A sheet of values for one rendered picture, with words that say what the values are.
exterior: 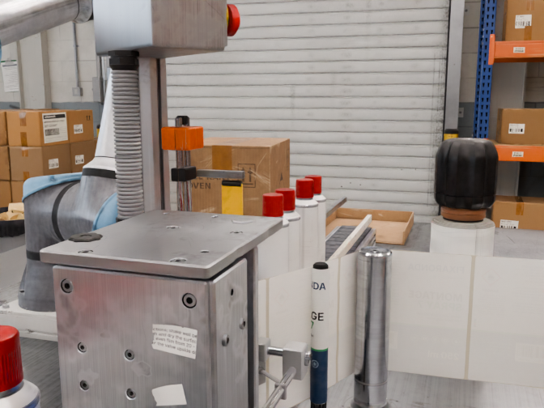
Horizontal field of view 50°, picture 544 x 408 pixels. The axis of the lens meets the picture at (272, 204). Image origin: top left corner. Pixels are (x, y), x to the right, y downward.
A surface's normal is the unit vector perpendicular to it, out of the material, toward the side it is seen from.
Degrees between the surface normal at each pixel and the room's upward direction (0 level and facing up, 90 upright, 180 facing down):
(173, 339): 90
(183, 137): 90
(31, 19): 108
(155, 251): 0
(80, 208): 72
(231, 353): 90
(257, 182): 90
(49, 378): 0
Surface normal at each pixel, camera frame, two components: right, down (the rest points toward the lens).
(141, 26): -0.80, 0.11
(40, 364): 0.00, -0.98
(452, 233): -0.62, 0.18
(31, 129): -0.22, 0.18
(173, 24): 0.60, 0.14
